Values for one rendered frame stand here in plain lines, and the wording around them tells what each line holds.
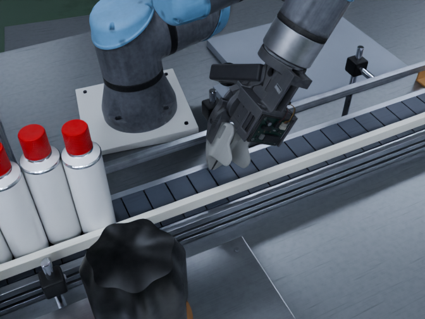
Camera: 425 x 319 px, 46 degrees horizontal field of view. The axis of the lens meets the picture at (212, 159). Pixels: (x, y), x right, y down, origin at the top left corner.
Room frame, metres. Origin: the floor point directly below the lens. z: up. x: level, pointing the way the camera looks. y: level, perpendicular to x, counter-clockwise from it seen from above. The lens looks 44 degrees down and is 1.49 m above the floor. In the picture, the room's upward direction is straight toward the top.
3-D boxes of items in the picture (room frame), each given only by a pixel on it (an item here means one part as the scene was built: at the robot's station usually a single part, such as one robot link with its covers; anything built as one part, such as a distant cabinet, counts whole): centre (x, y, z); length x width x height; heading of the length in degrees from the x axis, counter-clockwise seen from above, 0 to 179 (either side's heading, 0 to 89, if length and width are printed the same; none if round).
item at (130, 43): (0.81, 0.15, 1.01); 0.13 x 0.12 x 0.14; 127
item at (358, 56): (0.78, -0.28, 0.91); 0.07 x 0.03 x 0.17; 26
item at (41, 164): (0.46, 0.22, 0.98); 0.05 x 0.05 x 0.20
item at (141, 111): (0.81, 0.15, 0.89); 0.15 x 0.15 x 0.10
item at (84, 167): (0.47, 0.17, 0.98); 0.05 x 0.05 x 0.20
